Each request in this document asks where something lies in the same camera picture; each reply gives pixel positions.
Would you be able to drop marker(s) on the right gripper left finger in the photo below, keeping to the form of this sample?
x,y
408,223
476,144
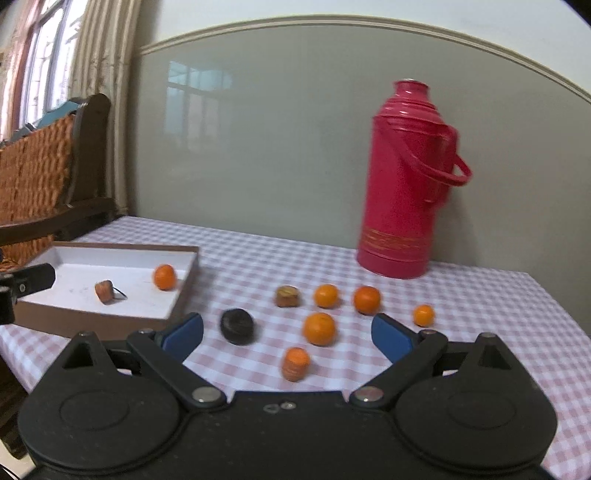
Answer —
x,y
161,355

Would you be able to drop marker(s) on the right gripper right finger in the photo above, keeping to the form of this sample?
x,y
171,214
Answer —
x,y
412,356

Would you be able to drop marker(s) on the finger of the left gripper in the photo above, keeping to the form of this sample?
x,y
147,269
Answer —
x,y
28,280

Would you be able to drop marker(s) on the dark round fruit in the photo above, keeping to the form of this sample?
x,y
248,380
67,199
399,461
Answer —
x,y
237,326

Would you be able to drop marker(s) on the large orange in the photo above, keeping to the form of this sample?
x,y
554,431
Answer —
x,y
320,329

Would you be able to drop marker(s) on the brown green cube fruit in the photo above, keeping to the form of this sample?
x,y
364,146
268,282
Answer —
x,y
287,296

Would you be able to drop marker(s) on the small orange far right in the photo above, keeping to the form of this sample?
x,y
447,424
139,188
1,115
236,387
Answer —
x,y
424,316

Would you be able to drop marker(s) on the brown cardboard box tray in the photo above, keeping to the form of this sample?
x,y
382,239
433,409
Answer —
x,y
71,305

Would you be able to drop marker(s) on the wooden sofa with orange cushion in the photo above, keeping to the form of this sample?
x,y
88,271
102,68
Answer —
x,y
53,183

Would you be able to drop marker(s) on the pink checkered tablecloth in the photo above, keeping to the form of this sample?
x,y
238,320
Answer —
x,y
238,270

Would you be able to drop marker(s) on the red thermos flask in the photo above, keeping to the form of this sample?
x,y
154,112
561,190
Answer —
x,y
414,162

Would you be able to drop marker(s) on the window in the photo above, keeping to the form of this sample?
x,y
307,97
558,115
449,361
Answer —
x,y
38,42

